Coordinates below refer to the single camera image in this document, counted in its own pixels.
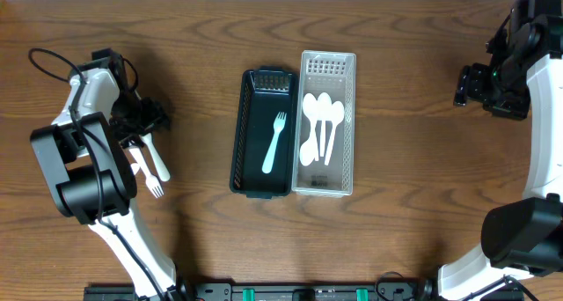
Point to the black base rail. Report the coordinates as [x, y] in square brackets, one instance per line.
[390, 286]

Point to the black plastic basket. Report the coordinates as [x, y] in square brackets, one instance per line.
[264, 93]

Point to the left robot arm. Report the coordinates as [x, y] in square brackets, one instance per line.
[82, 158]

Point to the white plastic fork middle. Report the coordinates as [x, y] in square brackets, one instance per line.
[151, 181]

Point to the white plastic fork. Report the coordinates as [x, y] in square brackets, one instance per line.
[279, 124]
[151, 181]
[162, 170]

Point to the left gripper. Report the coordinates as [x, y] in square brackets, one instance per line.
[143, 122]

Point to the white plastic fork top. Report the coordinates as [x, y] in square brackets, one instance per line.
[279, 124]

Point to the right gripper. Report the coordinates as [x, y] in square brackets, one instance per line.
[463, 86]

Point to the white plastic spoon crossing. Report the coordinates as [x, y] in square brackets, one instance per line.
[324, 105]

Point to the clear plastic basket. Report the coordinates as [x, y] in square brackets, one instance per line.
[334, 73]

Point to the white plastic fork right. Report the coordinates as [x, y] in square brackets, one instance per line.
[162, 170]

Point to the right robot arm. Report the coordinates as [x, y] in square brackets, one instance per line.
[523, 79]

